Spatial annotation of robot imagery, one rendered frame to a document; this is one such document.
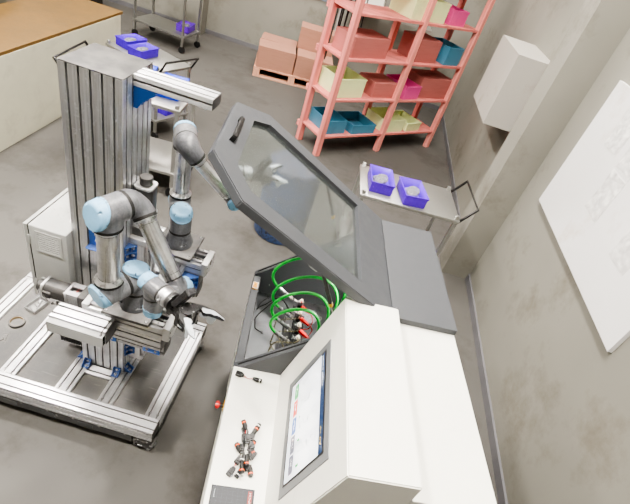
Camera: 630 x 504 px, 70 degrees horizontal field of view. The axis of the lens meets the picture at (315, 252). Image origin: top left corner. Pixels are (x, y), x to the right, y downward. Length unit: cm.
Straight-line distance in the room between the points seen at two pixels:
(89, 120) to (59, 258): 77
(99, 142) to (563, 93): 344
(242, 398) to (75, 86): 140
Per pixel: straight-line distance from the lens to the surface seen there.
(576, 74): 426
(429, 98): 726
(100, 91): 194
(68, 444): 311
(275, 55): 826
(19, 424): 323
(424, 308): 200
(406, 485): 144
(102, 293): 206
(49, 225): 244
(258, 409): 208
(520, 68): 508
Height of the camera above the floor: 274
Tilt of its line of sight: 38 degrees down
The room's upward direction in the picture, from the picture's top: 19 degrees clockwise
